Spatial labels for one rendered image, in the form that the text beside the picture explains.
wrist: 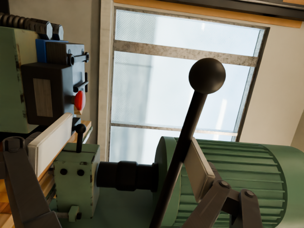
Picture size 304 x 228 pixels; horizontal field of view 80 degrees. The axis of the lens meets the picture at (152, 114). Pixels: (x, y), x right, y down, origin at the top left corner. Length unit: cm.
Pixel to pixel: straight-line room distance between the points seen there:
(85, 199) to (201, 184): 29
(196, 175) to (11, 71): 24
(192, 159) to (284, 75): 190
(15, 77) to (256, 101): 187
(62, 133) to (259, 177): 33
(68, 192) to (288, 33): 196
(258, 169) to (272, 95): 167
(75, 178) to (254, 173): 33
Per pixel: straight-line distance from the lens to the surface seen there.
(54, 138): 18
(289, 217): 45
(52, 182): 44
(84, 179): 38
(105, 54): 157
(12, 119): 31
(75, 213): 42
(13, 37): 28
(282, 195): 42
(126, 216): 45
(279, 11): 190
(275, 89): 204
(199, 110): 19
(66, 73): 27
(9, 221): 36
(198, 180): 17
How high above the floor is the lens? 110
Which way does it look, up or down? 5 degrees up
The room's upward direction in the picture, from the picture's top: 95 degrees clockwise
